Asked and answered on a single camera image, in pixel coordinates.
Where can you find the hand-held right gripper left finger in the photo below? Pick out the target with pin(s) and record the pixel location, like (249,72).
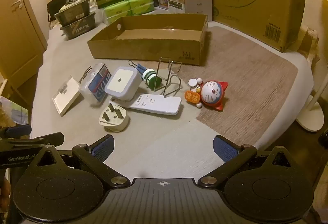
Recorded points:
(102,148)

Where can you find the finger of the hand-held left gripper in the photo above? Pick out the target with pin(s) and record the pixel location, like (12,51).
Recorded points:
(18,131)
(51,140)

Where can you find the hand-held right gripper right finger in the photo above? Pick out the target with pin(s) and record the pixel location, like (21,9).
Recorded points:
(225,148)

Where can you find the white plug adapter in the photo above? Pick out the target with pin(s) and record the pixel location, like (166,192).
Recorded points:
(114,117)

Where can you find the white wall switch plate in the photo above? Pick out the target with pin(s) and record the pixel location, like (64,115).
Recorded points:
(65,97)

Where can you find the red cat figurine toy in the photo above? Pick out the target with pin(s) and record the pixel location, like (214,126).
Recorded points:
(211,93)

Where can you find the clear floss pick box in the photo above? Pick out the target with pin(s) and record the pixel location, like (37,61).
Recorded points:
(98,85)

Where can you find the white square night light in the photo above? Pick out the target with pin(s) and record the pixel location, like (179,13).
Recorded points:
(120,83)

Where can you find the white remote control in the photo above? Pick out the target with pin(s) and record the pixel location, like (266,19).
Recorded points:
(156,105)

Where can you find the black hair claw clip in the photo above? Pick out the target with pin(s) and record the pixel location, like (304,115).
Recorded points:
(85,74)

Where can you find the green and white spool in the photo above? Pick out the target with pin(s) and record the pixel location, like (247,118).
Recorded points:
(151,79)

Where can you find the blue binder clip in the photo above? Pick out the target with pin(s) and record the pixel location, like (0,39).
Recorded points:
(139,67)

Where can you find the shallow cardboard box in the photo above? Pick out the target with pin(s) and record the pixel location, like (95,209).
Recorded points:
(143,50)

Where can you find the patterned fabric bag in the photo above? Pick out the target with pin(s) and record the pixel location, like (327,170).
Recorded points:
(12,111)

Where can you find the brown wood-grain mat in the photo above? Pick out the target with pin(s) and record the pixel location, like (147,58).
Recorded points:
(251,80)

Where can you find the white fan stand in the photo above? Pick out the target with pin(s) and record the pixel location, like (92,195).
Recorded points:
(311,117)

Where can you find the wooden wardrobe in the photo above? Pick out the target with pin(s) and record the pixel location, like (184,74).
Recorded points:
(18,34)

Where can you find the black bag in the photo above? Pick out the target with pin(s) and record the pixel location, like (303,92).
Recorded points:
(57,2)

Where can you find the green tissue multipack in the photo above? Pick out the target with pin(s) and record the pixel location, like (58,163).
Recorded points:
(123,9)

